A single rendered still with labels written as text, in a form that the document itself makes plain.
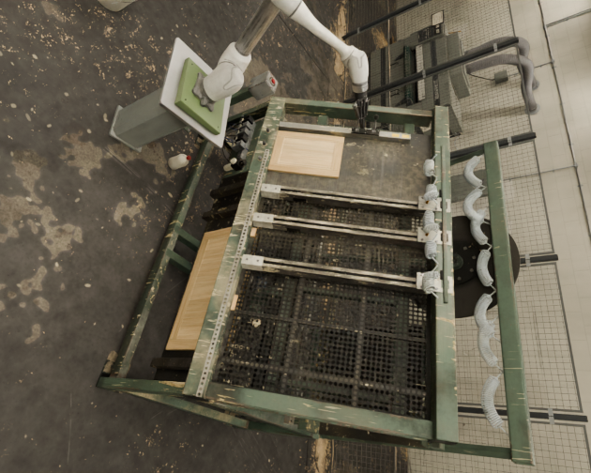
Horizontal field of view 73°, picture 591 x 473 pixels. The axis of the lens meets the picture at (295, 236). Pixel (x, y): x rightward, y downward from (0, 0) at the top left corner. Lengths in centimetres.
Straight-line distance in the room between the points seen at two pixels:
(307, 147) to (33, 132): 170
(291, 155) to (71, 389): 200
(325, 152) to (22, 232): 192
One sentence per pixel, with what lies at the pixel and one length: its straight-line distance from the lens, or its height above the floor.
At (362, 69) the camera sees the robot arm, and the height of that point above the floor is 172.
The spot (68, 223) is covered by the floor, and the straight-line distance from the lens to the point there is 282.
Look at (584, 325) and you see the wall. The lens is 706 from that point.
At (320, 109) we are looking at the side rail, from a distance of 320.
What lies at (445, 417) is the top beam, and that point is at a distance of 214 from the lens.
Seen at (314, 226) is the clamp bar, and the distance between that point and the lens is 245.
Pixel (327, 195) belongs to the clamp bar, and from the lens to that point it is 261.
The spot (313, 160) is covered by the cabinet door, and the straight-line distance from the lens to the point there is 285.
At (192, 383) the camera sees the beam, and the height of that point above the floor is 84.
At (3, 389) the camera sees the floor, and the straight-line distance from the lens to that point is 266.
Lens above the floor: 246
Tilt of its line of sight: 33 degrees down
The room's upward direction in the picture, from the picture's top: 80 degrees clockwise
